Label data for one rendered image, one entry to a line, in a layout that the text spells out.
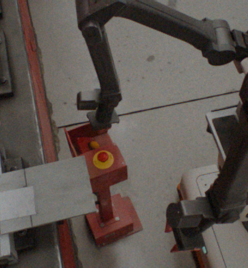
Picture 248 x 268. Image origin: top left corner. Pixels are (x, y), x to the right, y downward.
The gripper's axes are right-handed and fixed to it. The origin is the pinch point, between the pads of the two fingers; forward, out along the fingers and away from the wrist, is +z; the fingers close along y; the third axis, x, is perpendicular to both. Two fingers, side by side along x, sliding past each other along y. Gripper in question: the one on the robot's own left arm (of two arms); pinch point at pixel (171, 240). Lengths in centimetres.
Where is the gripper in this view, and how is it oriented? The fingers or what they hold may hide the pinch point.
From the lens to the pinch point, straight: 119.9
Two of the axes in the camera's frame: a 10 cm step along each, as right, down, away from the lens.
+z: -4.2, 5.5, 7.2
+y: 2.2, 8.4, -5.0
